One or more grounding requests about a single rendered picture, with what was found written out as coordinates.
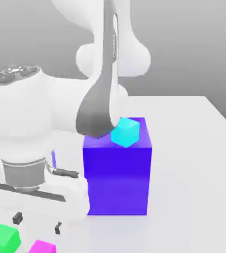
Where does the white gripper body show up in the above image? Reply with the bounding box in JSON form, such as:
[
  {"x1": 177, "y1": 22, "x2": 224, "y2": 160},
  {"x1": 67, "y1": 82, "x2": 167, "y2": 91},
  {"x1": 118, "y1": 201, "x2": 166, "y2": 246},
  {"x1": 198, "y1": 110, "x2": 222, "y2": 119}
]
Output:
[{"x1": 0, "y1": 174, "x2": 90, "y2": 223}]

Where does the large blue box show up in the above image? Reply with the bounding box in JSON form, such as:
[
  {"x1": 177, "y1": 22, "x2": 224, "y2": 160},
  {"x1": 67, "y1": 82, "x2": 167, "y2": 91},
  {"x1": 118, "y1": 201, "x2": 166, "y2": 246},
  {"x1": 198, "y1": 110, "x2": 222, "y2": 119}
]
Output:
[{"x1": 82, "y1": 117, "x2": 152, "y2": 216}]

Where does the small cyan cube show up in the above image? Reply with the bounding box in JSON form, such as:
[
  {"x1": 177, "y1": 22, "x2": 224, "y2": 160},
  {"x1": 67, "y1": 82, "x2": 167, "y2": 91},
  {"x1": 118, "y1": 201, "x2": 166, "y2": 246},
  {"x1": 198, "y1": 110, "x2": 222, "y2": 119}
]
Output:
[{"x1": 110, "y1": 117, "x2": 141, "y2": 148}]

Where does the small green cube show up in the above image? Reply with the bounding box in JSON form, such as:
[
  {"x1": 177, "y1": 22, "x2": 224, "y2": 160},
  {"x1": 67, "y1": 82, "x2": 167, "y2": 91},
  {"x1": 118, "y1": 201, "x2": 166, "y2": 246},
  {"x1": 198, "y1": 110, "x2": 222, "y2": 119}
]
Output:
[{"x1": 0, "y1": 223, "x2": 22, "y2": 253}]

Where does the small magenta cube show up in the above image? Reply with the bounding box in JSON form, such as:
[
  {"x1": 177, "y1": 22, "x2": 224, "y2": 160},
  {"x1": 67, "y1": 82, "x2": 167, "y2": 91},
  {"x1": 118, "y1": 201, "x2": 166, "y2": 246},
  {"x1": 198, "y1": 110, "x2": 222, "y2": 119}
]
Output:
[{"x1": 27, "y1": 239, "x2": 57, "y2": 253}]

